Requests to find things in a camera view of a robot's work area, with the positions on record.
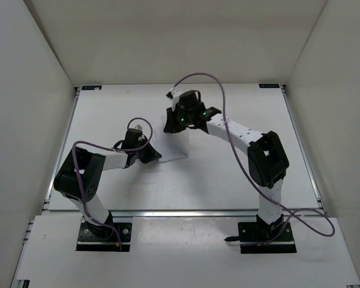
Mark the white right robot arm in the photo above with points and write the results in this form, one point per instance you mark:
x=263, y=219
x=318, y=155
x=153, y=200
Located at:
x=267, y=159

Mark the table corner label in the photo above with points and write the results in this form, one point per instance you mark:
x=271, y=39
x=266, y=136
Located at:
x=91, y=87
x=269, y=86

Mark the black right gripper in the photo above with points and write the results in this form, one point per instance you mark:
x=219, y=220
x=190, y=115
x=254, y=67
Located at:
x=172, y=125

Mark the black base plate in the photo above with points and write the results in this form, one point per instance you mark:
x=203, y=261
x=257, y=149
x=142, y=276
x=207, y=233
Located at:
x=255, y=237
x=99, y=238

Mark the white fabric skirt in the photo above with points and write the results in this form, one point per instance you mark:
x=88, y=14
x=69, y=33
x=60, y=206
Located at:
x=171, y=146

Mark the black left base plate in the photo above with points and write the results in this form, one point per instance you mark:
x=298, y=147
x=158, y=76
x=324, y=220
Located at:
x=99, y=238

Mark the right table corner label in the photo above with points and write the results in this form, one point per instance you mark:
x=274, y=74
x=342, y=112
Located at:
x=269, y=86

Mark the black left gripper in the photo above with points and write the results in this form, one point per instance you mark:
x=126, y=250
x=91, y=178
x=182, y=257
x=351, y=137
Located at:
x=151, y=155

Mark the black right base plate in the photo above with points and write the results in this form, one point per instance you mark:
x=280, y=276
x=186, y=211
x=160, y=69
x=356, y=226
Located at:
x=255, y=237

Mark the aluminium front frame rail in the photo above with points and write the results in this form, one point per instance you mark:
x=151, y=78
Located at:
x=124, y=214

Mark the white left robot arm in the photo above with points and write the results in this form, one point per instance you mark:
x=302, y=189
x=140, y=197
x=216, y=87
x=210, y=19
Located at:
x=79, y=176

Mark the left table corner label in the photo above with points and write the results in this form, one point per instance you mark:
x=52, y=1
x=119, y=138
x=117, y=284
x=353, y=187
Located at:
x=91, y=87

